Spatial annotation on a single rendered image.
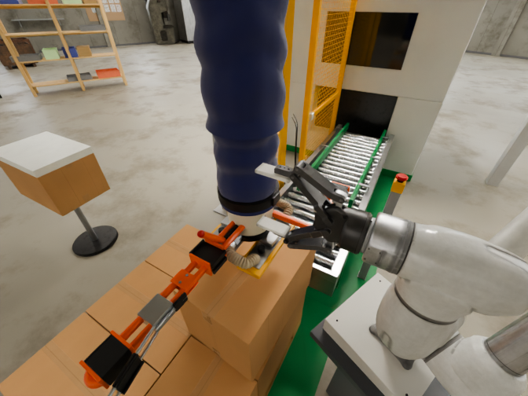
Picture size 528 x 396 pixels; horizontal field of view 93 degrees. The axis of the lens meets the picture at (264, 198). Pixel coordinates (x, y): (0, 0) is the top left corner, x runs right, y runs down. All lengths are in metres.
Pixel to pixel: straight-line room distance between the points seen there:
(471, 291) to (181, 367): 1.26
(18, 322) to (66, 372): 1.18
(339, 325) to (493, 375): 0.48
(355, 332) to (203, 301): 0.63
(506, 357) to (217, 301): 0.91
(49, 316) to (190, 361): 1.48
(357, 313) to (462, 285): 0.86
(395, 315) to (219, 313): 0.72
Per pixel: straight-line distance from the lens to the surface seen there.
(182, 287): 0.80
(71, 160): 2.31
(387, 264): 0.44
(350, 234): 0.43
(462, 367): 1.07
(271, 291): 1.12
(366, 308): 1.29
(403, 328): 0.53
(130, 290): 1.77
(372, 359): 1.21
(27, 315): 2.79
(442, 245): 0.43
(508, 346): 1.03
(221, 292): 1.13
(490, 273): 0.45
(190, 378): 1.45
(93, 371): 0.77
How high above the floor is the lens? 1.90
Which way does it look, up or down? 38 degrees down
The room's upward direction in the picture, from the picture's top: straight up
